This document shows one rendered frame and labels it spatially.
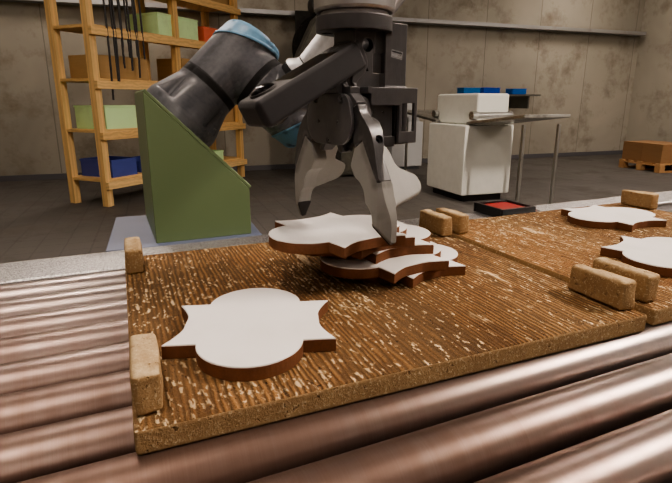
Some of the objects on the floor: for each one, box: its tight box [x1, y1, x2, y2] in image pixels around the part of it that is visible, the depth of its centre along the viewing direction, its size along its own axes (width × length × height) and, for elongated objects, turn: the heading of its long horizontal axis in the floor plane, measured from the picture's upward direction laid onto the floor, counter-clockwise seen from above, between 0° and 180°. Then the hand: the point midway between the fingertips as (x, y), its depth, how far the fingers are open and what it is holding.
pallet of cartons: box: [619, 140, 672, 173], centre depth 853 cm, size 124×85×45 cm
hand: (335, 231), depth 50 cm, fingers open, 14 cm apart
